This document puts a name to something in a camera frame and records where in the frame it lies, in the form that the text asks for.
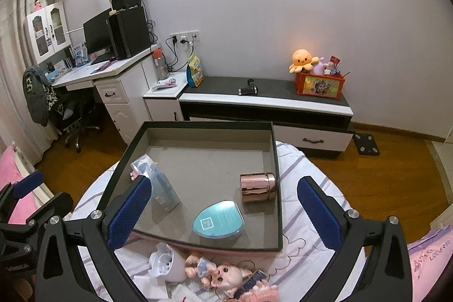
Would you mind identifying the grey jacket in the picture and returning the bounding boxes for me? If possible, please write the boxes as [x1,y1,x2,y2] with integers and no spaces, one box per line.
[23,66,61,127]

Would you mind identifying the black and white tv stand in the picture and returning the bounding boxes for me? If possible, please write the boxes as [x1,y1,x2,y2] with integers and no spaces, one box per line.
[179,76,355,160]

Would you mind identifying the pink packet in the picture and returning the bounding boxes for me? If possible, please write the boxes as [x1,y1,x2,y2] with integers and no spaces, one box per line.
[154,77,178,90]

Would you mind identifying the black computer tower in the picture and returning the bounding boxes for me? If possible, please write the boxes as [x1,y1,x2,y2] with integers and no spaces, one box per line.
[108,7,153,59]

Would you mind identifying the dark blue slim box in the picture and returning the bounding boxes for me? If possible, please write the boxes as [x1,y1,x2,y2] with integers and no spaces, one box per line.
[234,269,268,299]

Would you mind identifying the rose gold metal canister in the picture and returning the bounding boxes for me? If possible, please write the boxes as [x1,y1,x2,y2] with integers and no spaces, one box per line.
[241,173,277,204]

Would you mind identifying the blue and white boxes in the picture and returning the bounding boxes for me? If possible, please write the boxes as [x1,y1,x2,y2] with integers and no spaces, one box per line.
[69,43,88,66]

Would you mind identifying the white side cabinet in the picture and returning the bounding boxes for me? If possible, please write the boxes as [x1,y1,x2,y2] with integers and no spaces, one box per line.
[142,71,190,122]

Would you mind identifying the purple plush toy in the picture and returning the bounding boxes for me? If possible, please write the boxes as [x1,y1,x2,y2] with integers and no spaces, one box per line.
[311,57,331,76]

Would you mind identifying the pink bedding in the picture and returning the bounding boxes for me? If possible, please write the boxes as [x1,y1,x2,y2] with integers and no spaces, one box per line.
[0,143,46,225]

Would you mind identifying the black monitor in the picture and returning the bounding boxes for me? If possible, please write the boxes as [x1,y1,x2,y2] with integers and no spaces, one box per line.
[83,8,116,63]

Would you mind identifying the white glass-door cabinet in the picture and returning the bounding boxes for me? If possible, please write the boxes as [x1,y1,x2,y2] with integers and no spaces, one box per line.
[23,1,71,65]

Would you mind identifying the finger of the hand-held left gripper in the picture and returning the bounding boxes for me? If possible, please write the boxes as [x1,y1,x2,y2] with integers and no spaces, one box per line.
[0,169,45,214]
[10,192,74,229]

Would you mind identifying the black bathroom scale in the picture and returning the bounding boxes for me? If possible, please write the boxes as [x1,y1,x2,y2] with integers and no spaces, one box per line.
[353,133,381,156]

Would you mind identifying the pink printed blanket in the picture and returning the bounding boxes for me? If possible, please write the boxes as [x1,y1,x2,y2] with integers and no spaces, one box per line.
[407,229,453,302]

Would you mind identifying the striped bed sheet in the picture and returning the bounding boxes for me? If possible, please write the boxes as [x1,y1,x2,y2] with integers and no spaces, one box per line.
[69,141,367,302]

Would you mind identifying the black office chair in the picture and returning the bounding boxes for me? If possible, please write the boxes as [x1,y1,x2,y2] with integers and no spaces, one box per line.
[50,90,103,152]

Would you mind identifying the clear plastic packet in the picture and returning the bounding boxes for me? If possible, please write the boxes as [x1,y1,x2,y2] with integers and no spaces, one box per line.
[130,154,181,212]

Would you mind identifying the orange octopus plush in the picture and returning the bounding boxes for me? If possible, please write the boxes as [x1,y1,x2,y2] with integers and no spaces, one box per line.
[288,49,321,74]

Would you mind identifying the big-headed doll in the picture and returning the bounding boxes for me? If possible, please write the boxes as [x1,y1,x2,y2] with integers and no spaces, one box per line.
[186,250,253,299]

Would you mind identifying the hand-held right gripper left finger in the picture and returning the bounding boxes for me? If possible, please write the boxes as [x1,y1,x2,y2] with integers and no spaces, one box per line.
[35,175,153,302]

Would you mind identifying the white desk with drawers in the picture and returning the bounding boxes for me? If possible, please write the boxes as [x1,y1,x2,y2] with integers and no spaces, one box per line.
[52,44,161,145]

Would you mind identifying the pink block donut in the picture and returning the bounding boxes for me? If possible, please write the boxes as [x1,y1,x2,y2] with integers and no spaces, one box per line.
[241,279,280,302]

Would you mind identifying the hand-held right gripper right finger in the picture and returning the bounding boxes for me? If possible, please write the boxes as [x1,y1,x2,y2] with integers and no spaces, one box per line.
[296,176,414,302]

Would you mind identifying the teal oval case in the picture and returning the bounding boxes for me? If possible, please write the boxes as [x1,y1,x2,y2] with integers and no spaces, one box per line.
[193,200,245,239]

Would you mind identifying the white wall socket strip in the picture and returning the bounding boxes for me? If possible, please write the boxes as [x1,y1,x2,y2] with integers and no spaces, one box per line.
[170,31,202,44]

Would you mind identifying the black massage gun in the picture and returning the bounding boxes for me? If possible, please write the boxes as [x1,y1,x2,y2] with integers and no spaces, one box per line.
[238,78,259,96]

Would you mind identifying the pale curtain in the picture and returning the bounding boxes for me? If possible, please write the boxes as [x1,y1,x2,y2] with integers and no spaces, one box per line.
[0,0,57,166]

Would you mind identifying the water bottle with red lid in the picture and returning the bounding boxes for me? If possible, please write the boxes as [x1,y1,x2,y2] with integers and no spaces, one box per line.
[152,48,170,80]

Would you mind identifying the black power cable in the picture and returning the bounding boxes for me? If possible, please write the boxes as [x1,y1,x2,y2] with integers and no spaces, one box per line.
[166,37,182,73]

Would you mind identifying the red storage box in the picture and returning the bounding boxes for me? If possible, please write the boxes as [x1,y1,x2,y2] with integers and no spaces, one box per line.
[295,70,347,101]

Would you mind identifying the yellow and blue snack bag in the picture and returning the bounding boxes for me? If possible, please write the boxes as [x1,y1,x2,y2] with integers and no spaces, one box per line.
[186,52,205,88]

